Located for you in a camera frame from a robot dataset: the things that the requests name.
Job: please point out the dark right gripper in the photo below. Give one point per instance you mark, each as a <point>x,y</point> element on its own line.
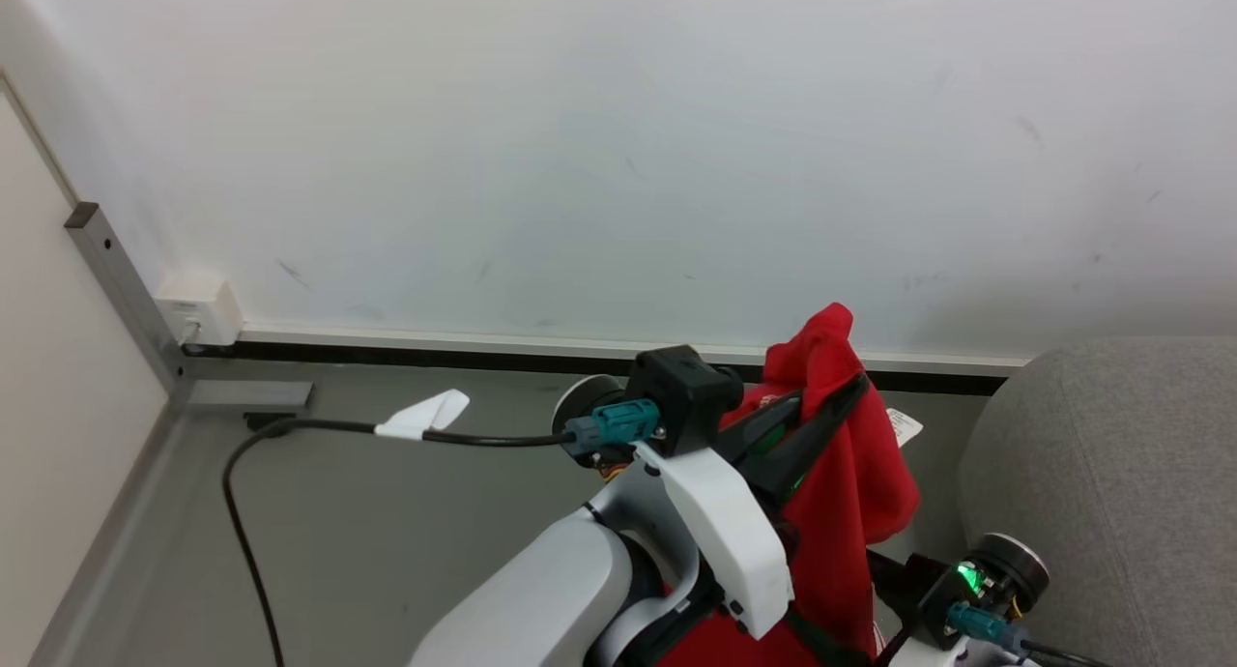
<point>894,580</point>

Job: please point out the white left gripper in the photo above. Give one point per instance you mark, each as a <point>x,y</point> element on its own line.
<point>730,527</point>

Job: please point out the red clothing item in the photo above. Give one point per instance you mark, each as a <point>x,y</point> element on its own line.
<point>850,493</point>

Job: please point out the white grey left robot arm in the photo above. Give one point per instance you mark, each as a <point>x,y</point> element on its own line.
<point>541,590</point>

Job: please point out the white clothing care label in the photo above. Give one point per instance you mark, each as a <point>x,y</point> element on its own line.
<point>904,425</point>

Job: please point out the grey fabric sofa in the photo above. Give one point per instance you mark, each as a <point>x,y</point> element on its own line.
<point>1111,503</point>

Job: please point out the white and black baseboard strip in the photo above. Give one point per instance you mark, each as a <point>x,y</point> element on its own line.
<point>483,348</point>

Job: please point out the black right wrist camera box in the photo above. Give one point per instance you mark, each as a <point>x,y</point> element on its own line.
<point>952,599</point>

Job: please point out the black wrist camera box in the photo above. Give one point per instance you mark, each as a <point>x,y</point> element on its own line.
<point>681,391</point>
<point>952,599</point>

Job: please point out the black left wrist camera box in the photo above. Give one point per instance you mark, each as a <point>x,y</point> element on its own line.
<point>681,391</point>

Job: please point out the white wall socket box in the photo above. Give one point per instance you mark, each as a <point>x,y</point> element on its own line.
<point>201,311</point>

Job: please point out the grey metal frame post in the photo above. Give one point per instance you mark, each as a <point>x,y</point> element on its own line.
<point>126,290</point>

